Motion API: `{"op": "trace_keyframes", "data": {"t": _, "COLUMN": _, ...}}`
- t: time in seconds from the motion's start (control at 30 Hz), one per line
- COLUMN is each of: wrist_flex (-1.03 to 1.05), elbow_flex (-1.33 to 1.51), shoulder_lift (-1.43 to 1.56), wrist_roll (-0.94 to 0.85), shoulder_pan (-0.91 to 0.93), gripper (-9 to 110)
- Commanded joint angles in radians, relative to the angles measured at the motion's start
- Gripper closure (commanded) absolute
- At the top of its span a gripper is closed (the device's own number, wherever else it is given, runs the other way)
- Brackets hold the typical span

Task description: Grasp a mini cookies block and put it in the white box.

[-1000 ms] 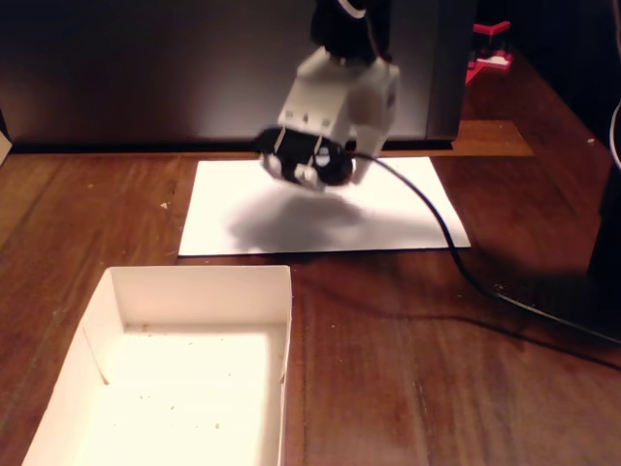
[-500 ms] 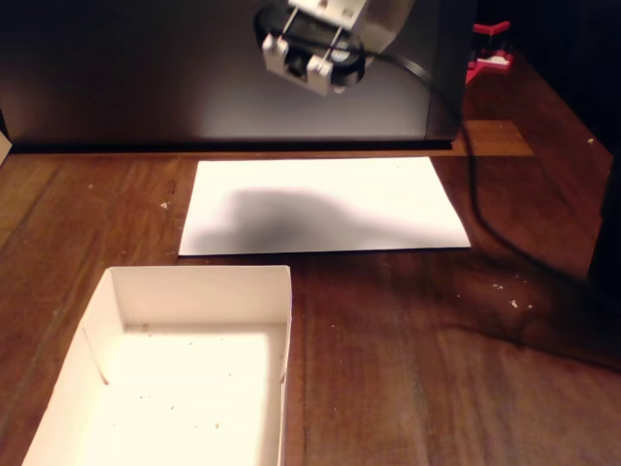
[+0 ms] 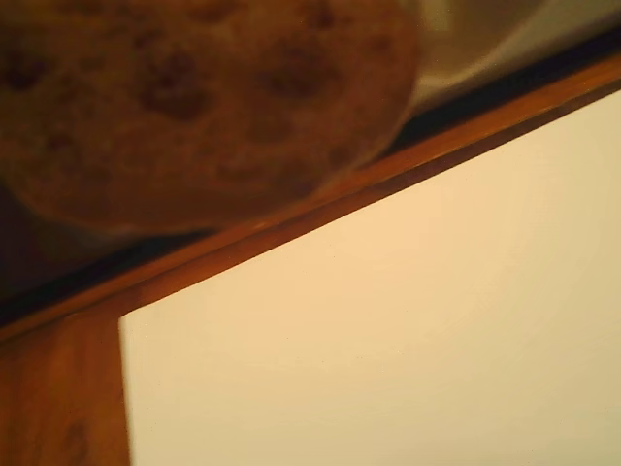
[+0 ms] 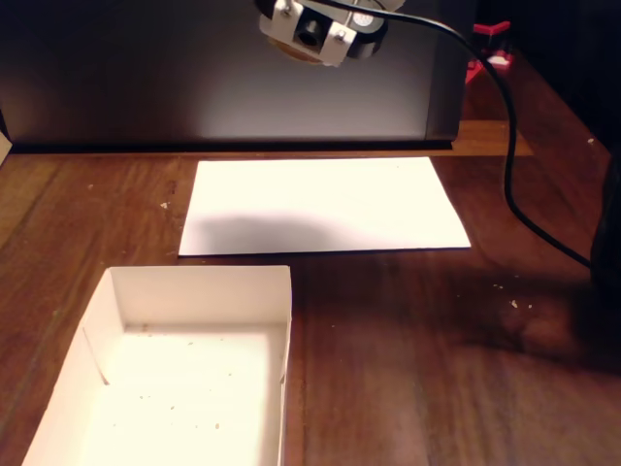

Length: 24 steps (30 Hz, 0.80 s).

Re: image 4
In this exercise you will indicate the white cardboard box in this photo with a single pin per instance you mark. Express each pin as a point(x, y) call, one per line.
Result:
point(184, 388)

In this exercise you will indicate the red plastic clamp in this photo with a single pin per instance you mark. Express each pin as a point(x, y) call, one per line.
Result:
point(497, 60)

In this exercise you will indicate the white paper sheet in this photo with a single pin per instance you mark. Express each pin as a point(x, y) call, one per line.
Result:
point(339, 194)

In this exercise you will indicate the black upright panel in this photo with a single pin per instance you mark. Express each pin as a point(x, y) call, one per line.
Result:
point(194, 87)

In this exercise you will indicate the white board edge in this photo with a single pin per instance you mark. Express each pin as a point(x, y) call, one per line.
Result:
point(4, 145)

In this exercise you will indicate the black wrist camera white mount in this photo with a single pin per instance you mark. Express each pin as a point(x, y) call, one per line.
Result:
point(306, 29)

